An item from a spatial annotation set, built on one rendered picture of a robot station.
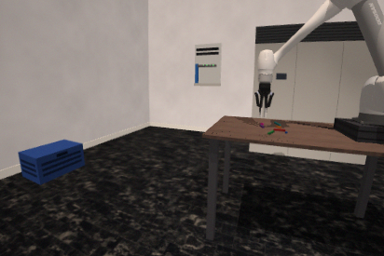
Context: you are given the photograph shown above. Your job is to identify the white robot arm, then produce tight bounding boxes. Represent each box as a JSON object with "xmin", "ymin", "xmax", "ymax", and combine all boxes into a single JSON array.
[{"xmin": 257, "ymin": 0, "xmax": 384, "ymax": 126}]

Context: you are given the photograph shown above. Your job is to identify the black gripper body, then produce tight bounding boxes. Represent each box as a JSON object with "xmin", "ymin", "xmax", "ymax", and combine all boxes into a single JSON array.
[{"xmin": 258, "ymin": 83, "xmax": 271, "ymax": 97}]

